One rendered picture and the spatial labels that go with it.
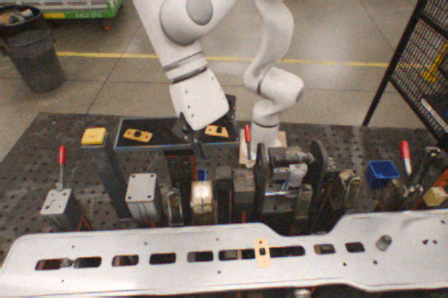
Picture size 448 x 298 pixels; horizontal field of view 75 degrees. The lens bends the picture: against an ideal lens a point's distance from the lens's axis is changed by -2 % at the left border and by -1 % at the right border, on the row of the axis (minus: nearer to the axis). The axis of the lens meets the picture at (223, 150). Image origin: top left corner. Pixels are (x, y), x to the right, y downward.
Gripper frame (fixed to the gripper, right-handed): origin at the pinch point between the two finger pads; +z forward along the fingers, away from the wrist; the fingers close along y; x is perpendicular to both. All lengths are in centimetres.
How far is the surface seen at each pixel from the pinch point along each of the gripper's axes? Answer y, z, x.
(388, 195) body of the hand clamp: -47, 45, 9
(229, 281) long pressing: 9.0, 36.2, -6.6
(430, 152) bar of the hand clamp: -46, 27, 22
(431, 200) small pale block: -50, 46, 20
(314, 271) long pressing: -8.7, 43.3, 5.7
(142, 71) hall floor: -115, -16, -271
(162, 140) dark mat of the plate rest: -1.8, 1.4, -31.2
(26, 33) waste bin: -27, -84, -267
